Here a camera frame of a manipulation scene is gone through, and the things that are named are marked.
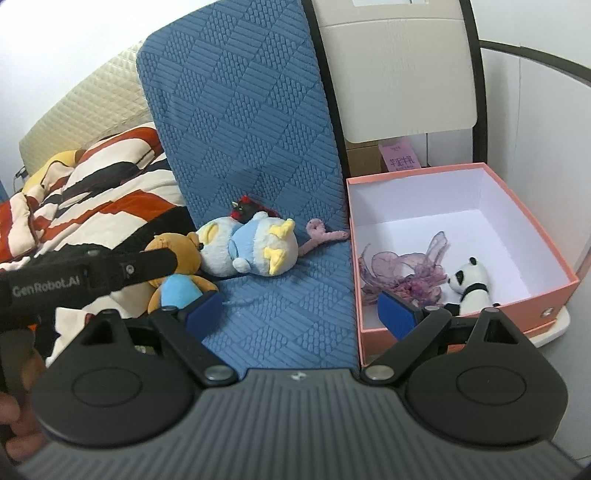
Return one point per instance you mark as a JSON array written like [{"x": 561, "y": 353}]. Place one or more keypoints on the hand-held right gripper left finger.
[{"x": 205, "y": 310}]

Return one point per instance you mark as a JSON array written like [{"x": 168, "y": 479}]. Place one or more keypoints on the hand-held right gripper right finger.
[{"x": 398, "y": 316}]

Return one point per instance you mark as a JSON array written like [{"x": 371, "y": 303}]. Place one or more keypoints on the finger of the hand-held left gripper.
[{"x": 138, "y": 267}]

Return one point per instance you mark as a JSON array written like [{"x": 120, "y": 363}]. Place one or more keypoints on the brown bear plush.
[{"x": 187, "y": 254}]

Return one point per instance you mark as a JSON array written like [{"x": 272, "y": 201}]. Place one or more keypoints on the white duck plush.
[{"x": 249, "y": 249}]

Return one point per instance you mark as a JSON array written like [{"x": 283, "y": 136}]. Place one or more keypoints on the black red small plush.
[{"x": 242, "y": 212}]

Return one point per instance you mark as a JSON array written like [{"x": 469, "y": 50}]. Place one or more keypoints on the pink long plush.
[{"x": 323, "y": 237}]

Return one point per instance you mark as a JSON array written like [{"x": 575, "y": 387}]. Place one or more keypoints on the pink cardboard box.
[{"x": 554, "y": 300}]

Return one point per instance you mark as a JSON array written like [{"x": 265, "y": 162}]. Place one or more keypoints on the person's left hand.
[{"x": 14, "y": 417}]

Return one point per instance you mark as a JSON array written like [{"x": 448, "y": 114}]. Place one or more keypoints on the purple organza ribbon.
[{"x": 397, "y": 267}]

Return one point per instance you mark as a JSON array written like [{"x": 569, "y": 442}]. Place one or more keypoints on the panda plush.
[{"x": 468, "y": 295}]

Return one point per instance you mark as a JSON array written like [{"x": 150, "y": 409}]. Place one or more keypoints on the red black striped blanket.
[{"x": 115, "y": 184}]

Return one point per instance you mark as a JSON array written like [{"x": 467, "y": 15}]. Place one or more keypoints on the yellow cushion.
[{"x": 55, "y": 166}]

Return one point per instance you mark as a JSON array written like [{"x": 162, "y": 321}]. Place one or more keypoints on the white rounded board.
[{"x": 556, "y": 327}]

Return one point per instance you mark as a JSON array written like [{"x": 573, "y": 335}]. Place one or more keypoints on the brown cardboard box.
[{"x": 364, "y": 159}]

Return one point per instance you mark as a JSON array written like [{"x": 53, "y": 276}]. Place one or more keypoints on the pink labelled carton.
[{"x": 399, "y": 154}]

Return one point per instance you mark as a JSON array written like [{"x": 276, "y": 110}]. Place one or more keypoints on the blue textured mat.
[{"x": 240, "y": 138}]

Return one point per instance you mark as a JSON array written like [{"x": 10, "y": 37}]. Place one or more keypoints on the cream quilted headboard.
[{"x": 92, "y": 106}]

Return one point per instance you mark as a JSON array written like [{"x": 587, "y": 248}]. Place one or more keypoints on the black curved bar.
[{"x": 508, "y": 45}]

